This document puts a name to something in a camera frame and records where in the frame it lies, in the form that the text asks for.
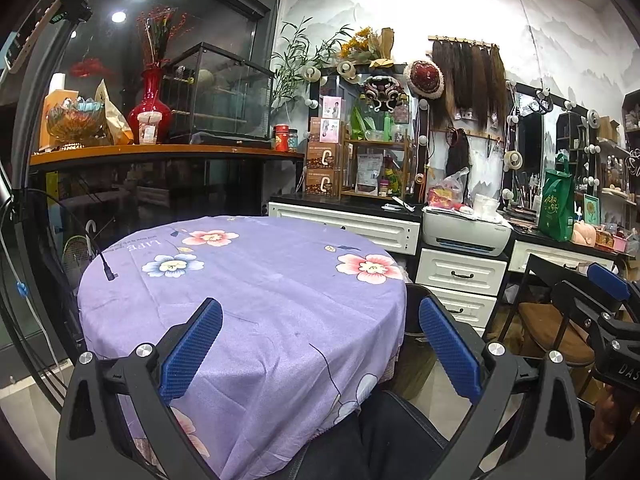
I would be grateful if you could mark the red embroidered hat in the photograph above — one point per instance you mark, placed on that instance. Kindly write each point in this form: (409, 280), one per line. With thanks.
(424, 77)

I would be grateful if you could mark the white printer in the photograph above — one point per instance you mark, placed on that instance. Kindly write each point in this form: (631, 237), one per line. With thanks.
(465, 232)

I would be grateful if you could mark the plastic drink cup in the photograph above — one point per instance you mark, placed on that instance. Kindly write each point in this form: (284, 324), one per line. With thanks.
(148, 130)

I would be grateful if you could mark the person's right hand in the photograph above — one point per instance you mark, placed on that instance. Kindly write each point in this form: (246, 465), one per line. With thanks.
(607, 415)

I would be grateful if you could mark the dried red branches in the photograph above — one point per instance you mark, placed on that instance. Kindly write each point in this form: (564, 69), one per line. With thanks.
(160, 35)

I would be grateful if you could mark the vanity mirror with bulbs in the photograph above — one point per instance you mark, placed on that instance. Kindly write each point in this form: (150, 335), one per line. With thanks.
(327, 82)
(530, 140)

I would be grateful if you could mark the yellow flower bouquet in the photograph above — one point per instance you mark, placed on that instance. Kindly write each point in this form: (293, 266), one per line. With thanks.
(362, 42)

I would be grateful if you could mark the purple floral tablecloth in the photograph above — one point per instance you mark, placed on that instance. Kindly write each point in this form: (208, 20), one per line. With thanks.
(260, 310)

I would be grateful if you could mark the person's dark jeans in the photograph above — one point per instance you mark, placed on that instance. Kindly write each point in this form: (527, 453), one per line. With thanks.
(390, 435)

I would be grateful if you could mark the ornate glass bowl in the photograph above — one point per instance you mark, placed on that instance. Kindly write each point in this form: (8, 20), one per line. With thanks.
(75, 122)

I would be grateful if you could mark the glass jar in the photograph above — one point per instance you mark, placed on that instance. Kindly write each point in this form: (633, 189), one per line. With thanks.
(293, 141)

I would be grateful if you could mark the ornate headdress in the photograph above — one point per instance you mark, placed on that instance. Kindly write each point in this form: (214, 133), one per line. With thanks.
(382, 89)

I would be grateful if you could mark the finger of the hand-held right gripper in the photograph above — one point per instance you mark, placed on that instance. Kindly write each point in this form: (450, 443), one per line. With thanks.
(607, 280)
(580, 305)

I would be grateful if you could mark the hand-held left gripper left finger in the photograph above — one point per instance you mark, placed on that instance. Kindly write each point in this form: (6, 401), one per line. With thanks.
(192, 350)

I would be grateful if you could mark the row of hair extensions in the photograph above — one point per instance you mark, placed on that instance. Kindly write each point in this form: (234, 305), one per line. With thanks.
(470, 80)

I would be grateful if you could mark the green bamboo plant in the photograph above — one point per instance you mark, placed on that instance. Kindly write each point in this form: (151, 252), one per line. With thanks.
(295, 60)

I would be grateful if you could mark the red vase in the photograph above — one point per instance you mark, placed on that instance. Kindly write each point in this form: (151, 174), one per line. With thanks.
(150, 110)

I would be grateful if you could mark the badminton racket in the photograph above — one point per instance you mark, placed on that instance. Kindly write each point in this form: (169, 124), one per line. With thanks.
(75, 255)

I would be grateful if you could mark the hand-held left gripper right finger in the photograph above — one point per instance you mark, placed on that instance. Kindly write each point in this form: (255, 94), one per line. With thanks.
(450, 350)

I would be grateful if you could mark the phone on mount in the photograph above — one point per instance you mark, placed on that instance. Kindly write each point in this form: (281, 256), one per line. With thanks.
(50, 15)

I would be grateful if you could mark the white vanity dresser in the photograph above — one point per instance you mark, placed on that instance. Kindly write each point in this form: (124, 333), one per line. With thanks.
(350, 230)

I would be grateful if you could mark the red tin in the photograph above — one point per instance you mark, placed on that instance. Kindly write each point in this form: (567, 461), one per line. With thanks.
(281, 138)

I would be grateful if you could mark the plastic bag with red packet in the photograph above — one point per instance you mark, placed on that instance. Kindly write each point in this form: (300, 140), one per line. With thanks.
(445, 195)

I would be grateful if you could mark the wooden shelf board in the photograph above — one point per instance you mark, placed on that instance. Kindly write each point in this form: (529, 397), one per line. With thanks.
(175, 151)

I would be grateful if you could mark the white paper roll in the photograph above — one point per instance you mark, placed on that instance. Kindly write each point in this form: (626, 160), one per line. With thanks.
(58, 82)

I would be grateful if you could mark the black folding chair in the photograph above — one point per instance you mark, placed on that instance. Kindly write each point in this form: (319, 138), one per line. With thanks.
(545, 320)

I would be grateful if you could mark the white plastic pack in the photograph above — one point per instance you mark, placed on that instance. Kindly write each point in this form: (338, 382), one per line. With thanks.
(485, 205)

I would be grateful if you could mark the pink photo frame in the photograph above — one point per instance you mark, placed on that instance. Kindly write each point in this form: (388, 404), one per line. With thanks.
(331, 107)

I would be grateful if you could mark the brown coffee box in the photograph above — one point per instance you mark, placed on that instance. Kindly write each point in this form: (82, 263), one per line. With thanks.
(322, 156)
(321, 183)

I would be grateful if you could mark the black wig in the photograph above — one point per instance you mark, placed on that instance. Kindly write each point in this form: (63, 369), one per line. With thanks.
(457, 157)

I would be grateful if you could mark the yellow paper bag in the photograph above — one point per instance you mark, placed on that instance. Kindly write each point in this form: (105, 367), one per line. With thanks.
(117, 125)

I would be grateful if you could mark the wooden desktop rack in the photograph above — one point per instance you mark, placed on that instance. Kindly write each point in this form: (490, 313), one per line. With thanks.
(375, 144)

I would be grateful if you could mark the glass terrarium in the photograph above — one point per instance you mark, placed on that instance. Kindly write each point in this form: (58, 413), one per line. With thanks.
(220, 95)

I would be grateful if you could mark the framed sunflower picture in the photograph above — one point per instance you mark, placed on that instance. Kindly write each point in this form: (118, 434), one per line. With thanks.
(591, 209)

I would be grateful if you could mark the green tote bag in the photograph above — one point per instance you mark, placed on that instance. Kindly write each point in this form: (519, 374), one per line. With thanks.
(555, 205)

